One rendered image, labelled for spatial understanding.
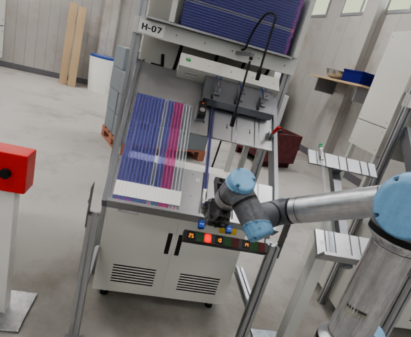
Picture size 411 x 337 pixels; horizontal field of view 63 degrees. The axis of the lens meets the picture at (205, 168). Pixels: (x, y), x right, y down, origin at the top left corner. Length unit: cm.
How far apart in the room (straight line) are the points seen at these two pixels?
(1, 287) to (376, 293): 148
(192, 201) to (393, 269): 80
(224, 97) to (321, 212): 82
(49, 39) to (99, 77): 143
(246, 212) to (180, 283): 104
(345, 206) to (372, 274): 20
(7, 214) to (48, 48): 708
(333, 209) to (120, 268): 120
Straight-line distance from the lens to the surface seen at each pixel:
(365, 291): 78
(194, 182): 137
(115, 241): 174
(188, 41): 163
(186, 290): 190
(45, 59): 851
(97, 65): 763
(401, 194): 70
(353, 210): 90
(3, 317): 185
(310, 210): 94
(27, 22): 852
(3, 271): 173
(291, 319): 183
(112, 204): 130
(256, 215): 90
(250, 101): 161
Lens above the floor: 129
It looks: 18 degrees down
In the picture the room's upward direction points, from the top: 15 degrees clockwise
